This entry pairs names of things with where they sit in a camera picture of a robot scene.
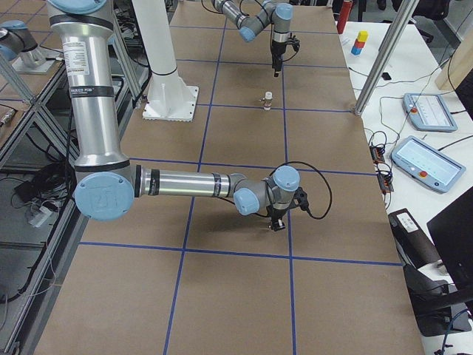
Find near teach pendant tablet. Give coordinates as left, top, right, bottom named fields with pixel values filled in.
left=391, top=136, right=466, bottom=193

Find aluminium frame rack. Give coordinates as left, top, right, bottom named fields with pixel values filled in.
left=1, top=1, right=148, bottom=354

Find aluminium frame post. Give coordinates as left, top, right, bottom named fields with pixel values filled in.
left=353, top=0, right=419, bottom=116

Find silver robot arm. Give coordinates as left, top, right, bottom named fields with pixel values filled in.
left=47, top=1, right=302, bottom=231
left=211, top=1, right=300, bottom=78

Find yellow wooden block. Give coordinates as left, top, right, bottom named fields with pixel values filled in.
left=357, top=30, right=369, bottom=43

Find teach pendant tablet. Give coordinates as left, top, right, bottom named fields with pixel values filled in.
left=403, top=93, right=458, bottom=132
left=391, top=136, right=466, bottom=193

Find red wooden block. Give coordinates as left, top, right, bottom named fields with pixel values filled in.
left=353, top=39, right=366, bottom=50

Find red cylinder tube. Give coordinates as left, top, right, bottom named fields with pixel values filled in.
left=337, top=0, right=353, bottom=35

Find brown paper table mat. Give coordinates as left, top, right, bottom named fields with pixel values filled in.
left=35, top=2, right=423, bottom=354

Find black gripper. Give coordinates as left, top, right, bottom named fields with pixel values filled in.
left=267, top=206, right=287, bottom=231
left=270, top=41, right=285, bottom=78

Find black monitor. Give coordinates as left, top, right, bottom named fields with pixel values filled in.
left=427, top=188, right=472, bottom=289

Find white PPR pipe fitting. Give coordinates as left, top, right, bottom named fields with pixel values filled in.
left=259, top=91, right=273, bottom=111

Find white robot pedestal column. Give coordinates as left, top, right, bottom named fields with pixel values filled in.
left=132, top=0, right=199, bottom=121

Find far teach pendant tablet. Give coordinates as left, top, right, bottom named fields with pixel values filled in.
left=403, top=93, right=458, bottom=132

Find blue wooden block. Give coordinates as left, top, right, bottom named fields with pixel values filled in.
left=350, top=46, right=363, bottom=55

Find small black puck device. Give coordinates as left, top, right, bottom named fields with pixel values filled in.
left=382, top=72, right=392, bottom=81

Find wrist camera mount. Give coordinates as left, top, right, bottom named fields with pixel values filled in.
left=290, top=187, right=310, bottom=212
left=286, top=34, right=300, bottom=53

